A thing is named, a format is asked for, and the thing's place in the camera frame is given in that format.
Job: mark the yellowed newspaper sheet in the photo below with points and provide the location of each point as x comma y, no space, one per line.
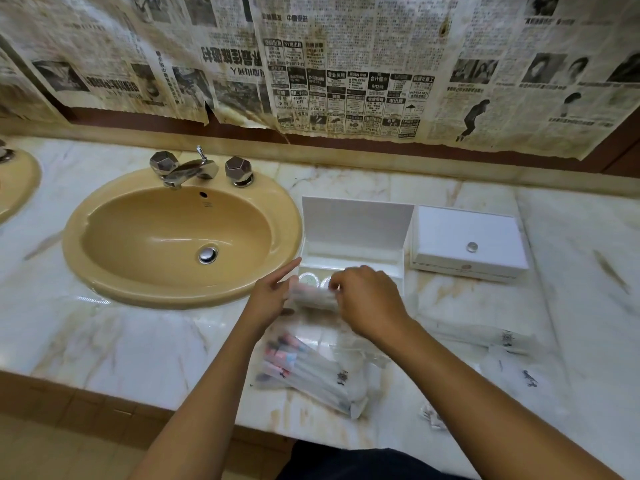
360,54
20,94
540,84
125,44

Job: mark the person's left forearm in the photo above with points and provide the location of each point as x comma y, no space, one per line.
210,409

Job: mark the chrome faucet spout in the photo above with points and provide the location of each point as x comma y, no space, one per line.
187,172

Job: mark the person's right hand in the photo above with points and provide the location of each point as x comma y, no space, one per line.
372,304

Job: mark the person's right forearm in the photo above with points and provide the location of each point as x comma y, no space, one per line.
475,409

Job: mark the chrome faceted faucet knob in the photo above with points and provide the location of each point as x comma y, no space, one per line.
164,162
239,169
5,153

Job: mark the person's left hand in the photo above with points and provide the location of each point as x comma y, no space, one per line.
270,304

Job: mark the chrome sink drain plug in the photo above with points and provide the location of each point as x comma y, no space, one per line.
208,255

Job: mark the person's dark clothing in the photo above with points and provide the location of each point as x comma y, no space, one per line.
360,464

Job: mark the white box with round knob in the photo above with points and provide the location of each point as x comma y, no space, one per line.
460,234
355,224

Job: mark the red item packet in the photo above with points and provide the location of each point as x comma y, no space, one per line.
434,418

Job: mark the small round white jar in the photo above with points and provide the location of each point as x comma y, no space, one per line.
326,282

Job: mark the beige oval sink basin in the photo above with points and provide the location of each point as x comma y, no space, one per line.
20,184
160,239

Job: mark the pile of toothbrush kits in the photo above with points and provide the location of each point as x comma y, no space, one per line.
310,374

